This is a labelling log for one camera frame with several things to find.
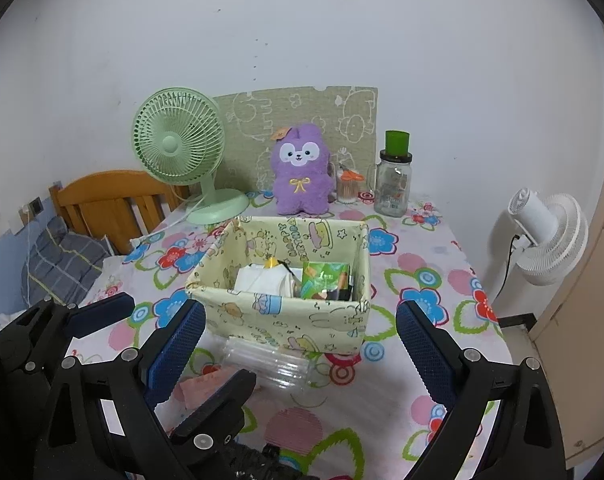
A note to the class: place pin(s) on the white cloth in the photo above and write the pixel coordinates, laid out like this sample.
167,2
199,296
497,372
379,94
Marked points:
262,280

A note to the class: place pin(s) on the clear plastic bag pack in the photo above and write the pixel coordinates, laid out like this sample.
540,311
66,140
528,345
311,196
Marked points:
272,365

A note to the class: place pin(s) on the green printed board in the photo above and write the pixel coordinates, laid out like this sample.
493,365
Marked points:
302,105

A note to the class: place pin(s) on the green desk fan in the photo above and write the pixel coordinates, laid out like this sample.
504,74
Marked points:
172,145

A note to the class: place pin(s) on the green tissue packet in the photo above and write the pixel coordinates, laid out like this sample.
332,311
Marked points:
322,277

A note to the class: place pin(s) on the toothpick jar with orange lid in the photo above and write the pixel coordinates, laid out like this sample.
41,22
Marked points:
348,192

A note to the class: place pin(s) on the grey plaid pillow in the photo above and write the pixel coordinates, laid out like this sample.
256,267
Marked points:
62,260

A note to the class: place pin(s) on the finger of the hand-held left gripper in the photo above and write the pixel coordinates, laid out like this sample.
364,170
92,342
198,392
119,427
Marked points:
217,410
102,312

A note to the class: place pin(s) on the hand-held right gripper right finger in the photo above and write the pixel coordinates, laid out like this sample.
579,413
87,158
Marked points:
427,350

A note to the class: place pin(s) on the glass jar with green lid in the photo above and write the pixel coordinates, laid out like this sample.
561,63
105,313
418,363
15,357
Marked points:
394,190

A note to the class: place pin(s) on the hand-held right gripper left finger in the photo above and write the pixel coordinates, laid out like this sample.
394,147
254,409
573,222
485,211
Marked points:
177,350

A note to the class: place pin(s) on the purple plush toy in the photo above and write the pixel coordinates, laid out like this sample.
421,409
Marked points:
302,190

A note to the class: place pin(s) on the wooden chair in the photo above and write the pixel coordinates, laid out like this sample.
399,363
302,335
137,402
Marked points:
107,195

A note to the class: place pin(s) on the beige wooden door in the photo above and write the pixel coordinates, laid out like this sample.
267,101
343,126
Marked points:
592,310

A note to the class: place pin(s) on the yellow printed storage box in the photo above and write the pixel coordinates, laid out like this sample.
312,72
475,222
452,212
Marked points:
292,320

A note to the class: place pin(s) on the pink cloth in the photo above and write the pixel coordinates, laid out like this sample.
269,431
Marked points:
202,385

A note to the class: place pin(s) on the black plastic bag roll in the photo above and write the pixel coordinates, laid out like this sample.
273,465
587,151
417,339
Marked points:
247,465

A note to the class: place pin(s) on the white floor fan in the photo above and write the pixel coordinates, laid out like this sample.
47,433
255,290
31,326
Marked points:
557,240

